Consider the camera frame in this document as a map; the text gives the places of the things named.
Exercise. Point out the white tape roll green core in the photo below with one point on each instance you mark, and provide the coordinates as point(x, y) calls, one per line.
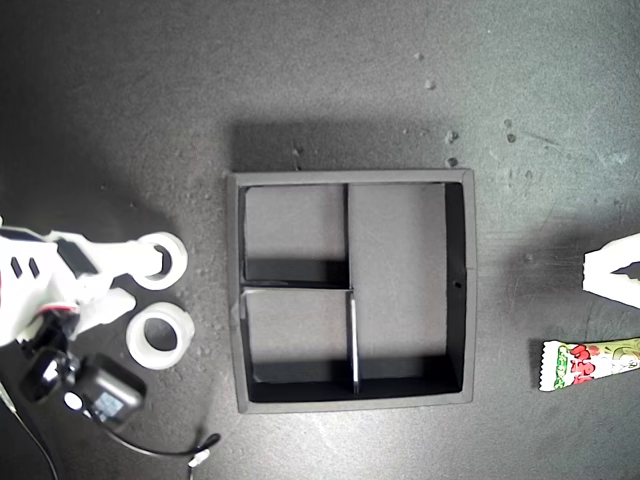
point(177, 270)

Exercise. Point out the snack bar printed wrapper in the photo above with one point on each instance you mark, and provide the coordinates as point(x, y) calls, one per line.
point(575, 365)

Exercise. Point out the black tray with wells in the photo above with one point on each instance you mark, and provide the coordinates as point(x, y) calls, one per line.
point(400, 250)

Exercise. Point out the black camera box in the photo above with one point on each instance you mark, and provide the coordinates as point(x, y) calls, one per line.
point(110, 390)

